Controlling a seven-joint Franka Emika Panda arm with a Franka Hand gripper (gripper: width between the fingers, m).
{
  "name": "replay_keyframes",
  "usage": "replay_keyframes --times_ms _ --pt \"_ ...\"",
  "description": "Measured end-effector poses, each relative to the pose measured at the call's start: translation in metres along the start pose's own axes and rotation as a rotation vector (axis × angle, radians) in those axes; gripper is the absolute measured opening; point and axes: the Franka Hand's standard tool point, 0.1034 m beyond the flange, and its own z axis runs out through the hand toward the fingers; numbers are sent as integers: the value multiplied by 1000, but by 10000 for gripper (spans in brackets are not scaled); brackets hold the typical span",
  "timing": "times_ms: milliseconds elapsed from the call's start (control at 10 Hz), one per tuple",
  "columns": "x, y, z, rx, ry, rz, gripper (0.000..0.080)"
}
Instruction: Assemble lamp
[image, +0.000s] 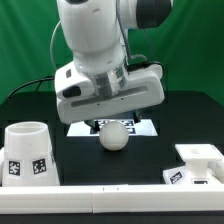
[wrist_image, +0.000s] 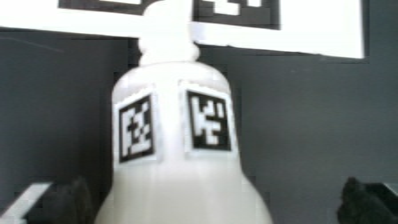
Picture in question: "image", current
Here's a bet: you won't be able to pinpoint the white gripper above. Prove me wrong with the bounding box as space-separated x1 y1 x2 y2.
55 63 164 132

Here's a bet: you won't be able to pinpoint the white lamp bulb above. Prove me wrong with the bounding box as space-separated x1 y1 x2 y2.
99 121 129 151

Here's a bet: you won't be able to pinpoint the white lamp base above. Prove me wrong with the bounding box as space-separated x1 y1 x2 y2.
163 144 224 185

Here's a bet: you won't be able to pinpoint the black cables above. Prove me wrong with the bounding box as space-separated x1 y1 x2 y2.
6 77 56 99

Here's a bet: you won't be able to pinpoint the white lamp shade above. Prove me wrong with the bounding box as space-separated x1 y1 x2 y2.
2 121 60 187

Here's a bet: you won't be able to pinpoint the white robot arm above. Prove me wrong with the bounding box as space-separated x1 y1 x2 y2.
55 0 173 128

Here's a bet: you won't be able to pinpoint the white marker sheet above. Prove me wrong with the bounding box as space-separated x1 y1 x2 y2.
67 119 158 137

